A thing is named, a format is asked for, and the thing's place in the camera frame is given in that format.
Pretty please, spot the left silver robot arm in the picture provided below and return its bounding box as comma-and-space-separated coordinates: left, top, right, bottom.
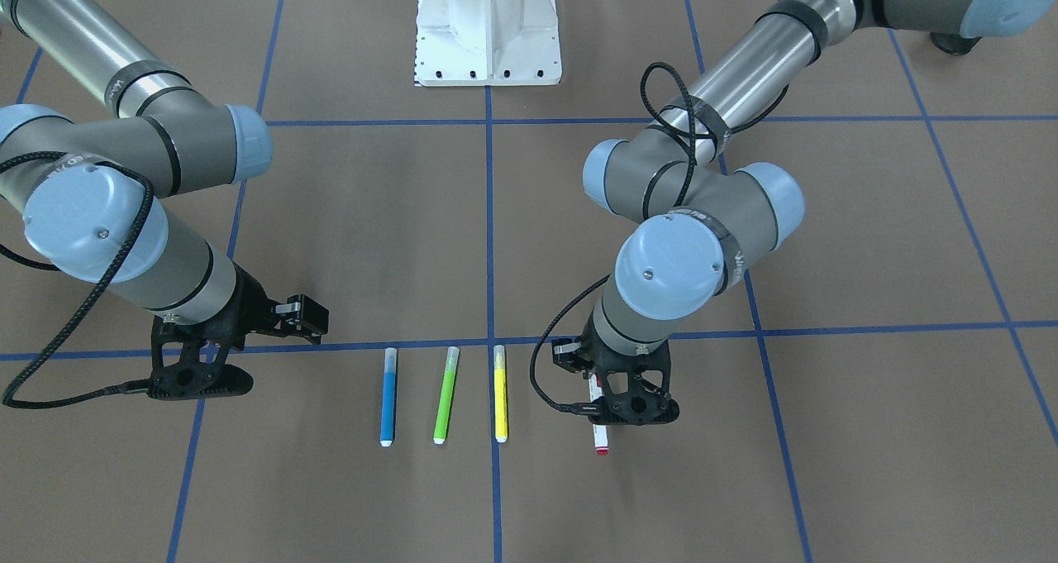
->
545, 0, 1056, 425

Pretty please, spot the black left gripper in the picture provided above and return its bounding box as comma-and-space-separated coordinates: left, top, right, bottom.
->
551, 322, 680, 425

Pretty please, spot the green highlighter pen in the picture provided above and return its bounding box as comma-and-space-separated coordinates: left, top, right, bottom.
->
433, 346, 460, 446

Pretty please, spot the blue highlighter pen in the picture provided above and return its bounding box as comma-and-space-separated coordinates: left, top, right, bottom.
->
379, 347, 399, 449

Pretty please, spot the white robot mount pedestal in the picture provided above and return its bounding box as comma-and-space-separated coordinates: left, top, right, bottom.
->
413, 0, 563, 88

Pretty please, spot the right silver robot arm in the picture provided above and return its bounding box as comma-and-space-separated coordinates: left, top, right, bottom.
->
2, 0, 329, 408

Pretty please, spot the yellow highlighter pen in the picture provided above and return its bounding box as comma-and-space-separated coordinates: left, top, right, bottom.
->
493, 345, 509, 444

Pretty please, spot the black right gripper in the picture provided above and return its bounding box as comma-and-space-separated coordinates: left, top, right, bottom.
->
149, 266, 330, 401

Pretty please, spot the red and white marker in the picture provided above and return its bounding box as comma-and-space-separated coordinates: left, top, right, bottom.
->
588, 371, 612, 456

